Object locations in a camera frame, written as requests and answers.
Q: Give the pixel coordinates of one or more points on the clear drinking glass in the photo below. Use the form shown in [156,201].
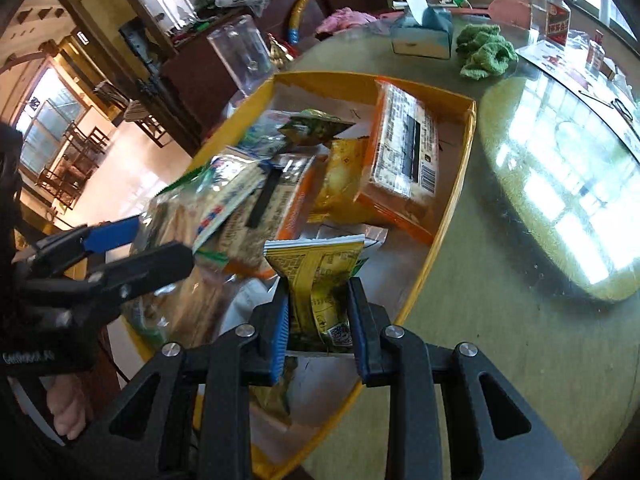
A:
[537,10]

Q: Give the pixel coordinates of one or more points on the printed paper leaflet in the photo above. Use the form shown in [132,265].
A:
[565,67]

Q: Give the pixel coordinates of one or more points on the white snack packet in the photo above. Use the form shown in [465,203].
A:
[245,305]

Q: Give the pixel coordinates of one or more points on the golden ornament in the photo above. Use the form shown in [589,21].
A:
[280,52]

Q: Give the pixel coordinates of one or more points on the green towel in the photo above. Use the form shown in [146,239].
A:
[487,55]

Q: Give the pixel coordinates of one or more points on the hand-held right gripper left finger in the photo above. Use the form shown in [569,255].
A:
[277,340]

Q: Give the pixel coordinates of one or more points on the small dark green packet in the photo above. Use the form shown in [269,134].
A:
[312,127]

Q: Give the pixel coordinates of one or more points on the blue clear snack packet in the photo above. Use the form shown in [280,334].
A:
[260,135]

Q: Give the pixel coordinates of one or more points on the large orange biscuit packet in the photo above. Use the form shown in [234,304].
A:
[400,160]

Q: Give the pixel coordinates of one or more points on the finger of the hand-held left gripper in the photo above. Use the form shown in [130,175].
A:
[150,265]
[112,234]

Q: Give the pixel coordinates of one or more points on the person's left hand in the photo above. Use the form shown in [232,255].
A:
[70,400]

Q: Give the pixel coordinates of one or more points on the yellow cracker packet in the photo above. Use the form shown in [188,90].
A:
[340,180]

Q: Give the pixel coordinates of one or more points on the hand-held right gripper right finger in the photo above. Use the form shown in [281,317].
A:
[362,335]

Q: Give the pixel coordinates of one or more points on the small liquor bottle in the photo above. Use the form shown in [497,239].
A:
[594,52]

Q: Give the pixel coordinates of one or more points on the black electrical box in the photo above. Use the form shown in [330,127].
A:
[140,50]

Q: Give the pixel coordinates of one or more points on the pink cloth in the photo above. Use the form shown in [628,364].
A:
[345,20]

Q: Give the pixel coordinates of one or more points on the dark wooden sideboard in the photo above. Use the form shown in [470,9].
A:
[195,75]

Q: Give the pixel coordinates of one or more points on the yellow cardboard tray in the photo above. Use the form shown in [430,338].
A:
[325,92]

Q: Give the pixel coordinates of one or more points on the white liquor bottle red label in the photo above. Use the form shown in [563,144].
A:
[556,20]

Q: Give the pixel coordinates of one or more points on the pink fly swatter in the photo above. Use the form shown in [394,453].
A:
[510,10]

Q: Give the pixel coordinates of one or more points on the orange-edged clear cracker packet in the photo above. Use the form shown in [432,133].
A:
[285,200]

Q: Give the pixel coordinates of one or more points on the silver foil packet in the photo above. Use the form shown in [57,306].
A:
[372,235]

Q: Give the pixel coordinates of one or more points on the teal tissue box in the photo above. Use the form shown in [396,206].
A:
[422,40]

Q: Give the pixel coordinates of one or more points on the clear plastic container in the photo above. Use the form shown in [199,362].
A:
[240,55]

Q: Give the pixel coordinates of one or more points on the yellow and green snack packet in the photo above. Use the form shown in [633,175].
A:
[315,285]

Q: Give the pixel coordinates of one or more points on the wooden chair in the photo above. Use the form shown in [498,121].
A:
[92,142]
[57,180]

